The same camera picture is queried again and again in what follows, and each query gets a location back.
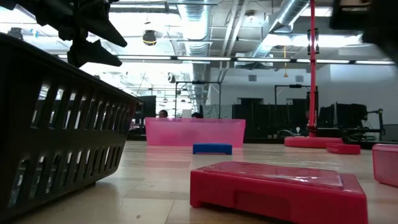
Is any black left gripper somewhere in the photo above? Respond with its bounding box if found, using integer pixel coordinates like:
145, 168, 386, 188
0, 0, 128, 68

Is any black background stand frame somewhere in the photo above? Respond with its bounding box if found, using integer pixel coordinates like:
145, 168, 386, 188
175, 80, 223, 119
274, 83, 312, 138

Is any pink translucent plastic tray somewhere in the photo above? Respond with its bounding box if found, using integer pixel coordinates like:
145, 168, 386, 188
144, 117, 246, 148

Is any blue plastic box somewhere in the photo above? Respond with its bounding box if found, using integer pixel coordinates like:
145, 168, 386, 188
192, 142, 233, 156

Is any yellow hanging cord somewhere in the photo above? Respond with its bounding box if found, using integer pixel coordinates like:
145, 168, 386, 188
282, 45, 289, 78

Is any black aluminium table frame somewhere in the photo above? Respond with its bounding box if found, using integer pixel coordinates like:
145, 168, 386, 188
127, 133, 398, 150

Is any black slotted plastic basket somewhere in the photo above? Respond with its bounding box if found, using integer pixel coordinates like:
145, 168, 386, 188
0, 32, 144, 222

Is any red box with grey window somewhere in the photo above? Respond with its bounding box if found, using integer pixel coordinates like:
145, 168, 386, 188
325, 142, 362, 156

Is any black background monitor pair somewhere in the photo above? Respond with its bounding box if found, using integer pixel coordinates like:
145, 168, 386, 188
318, 103, 369, 130

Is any silver ceiling duct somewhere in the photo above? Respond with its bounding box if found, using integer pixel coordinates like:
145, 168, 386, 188
177, 0, 215, 106
248, 0, 310, 60

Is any red desk lamp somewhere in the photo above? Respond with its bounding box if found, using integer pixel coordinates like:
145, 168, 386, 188
284, 0, 344, 149

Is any black ceiling speaker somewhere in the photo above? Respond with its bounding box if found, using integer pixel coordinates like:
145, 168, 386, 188
142, 29, 158, 47

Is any red plastic box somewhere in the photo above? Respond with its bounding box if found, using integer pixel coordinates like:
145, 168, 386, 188
190, 161, 370, 224
371, 143, 398, 189

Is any dark background partition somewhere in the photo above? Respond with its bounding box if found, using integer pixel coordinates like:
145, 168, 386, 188
232, 98, 308, 139

